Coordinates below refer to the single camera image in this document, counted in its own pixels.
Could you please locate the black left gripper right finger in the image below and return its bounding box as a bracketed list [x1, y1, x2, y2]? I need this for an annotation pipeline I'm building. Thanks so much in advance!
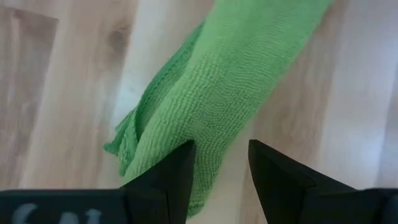
[248, 139, 398, 224]

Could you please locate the green microfiber towel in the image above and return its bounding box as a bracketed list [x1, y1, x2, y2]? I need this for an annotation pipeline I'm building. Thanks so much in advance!
[103, 0, 334, 218]

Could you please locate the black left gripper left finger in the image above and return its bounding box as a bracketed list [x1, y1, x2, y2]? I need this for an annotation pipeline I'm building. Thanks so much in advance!
[0, 139, 197, 224]

